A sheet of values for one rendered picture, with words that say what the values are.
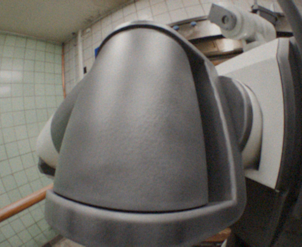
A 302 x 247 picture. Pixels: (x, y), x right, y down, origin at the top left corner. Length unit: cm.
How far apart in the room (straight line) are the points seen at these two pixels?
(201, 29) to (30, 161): 209
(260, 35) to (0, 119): 178
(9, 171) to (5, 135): 36
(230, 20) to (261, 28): 7
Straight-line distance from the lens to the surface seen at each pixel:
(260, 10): 66
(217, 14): 27
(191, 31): 127
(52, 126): 15
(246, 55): 16
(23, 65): 189
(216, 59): 115
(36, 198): 42
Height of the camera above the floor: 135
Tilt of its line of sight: 5 degrees down
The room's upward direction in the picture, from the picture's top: 10 degrees counter-clockwise
